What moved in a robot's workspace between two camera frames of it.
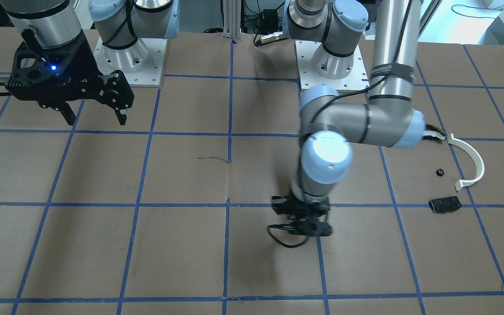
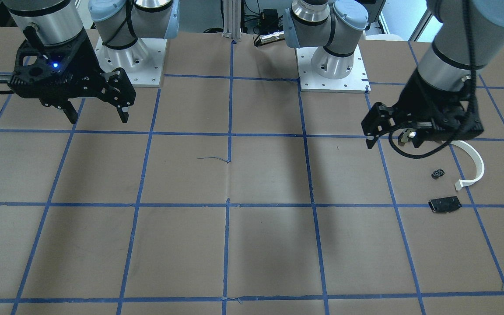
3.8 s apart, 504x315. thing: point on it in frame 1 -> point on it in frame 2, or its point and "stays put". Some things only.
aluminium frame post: [232, 19] stays put
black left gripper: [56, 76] stays put
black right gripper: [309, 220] -> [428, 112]
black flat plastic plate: [445, 204] stays put
